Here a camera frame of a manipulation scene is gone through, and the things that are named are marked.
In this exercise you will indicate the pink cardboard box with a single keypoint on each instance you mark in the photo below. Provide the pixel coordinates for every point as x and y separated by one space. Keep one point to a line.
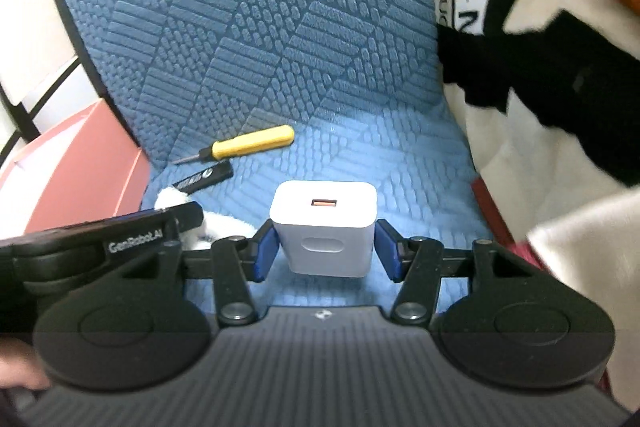
75 172

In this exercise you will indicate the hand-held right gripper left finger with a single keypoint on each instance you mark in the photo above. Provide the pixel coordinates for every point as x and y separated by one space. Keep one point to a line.
264 252

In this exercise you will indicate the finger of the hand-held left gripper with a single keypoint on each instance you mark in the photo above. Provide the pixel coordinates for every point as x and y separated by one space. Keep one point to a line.
189 217

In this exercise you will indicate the person's left hand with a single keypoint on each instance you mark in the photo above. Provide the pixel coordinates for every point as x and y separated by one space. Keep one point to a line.
20 367

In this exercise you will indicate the blue textured mat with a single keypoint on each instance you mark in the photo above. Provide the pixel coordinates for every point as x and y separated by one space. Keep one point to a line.
275 32

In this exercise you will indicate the black usb drive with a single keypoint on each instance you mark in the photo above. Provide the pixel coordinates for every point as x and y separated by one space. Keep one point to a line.
205 175

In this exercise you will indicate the white plush toy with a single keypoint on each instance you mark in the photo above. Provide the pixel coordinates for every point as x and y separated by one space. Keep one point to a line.
220 227

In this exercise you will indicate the large white charger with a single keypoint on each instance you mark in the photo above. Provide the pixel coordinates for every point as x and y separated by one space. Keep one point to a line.
325 227

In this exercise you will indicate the striped fleece blanket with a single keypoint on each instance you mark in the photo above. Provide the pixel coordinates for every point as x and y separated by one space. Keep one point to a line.
550 107

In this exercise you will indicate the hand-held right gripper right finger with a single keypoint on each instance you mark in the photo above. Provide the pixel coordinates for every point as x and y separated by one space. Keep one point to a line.
387 252

